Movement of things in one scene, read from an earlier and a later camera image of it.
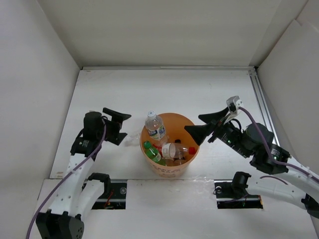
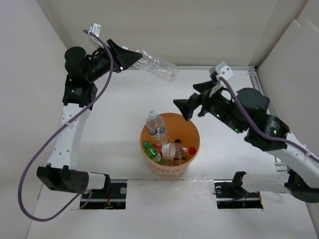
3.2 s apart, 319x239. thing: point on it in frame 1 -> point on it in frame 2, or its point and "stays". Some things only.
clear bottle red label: [173, 151] stays
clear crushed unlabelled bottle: [134, 140] -> [158, 67]
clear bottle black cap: [180, 153] stays
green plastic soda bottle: [152, 153] stays
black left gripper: [116, 124] -> [122, 59]
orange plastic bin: [175, 124] stays
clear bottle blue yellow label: [154, 125] stays
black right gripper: [200, 132] -> [187, 106]
